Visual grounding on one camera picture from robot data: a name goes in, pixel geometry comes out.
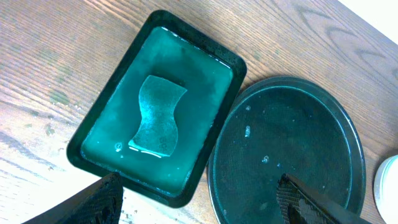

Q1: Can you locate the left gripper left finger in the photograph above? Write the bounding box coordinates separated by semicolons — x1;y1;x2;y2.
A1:
25;172;123;224

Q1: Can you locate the mint green plate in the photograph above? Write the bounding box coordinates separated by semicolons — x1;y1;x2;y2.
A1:
373;156;398;224

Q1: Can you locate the round black tray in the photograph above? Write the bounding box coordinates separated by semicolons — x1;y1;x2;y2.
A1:
208;77;366;223

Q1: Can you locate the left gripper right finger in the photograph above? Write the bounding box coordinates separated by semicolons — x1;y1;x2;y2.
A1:
276;174;369;224

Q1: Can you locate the black rectangular sponge tray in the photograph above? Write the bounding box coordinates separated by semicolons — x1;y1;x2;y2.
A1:
67;10;247;208

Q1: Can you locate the green sponge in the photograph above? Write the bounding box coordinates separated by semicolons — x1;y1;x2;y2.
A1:
129;75;187;157

